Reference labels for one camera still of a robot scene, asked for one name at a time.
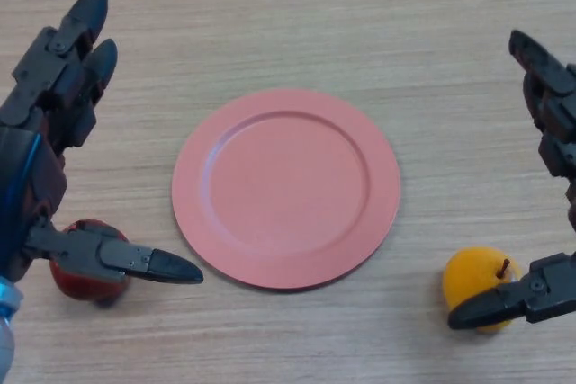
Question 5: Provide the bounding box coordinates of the yellow pear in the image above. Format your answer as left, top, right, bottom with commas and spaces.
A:
441, 245, 526, 335

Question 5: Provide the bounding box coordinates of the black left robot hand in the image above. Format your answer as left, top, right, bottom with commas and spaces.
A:
0, 0, 205, 286

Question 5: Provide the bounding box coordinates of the pink round plate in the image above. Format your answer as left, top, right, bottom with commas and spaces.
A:
171, 89, 401, 292

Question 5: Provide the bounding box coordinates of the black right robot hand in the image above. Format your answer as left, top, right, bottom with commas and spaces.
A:
447, 29, 576, 331

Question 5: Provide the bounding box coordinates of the red apple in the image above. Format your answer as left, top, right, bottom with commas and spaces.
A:
48, 218, 133, 304

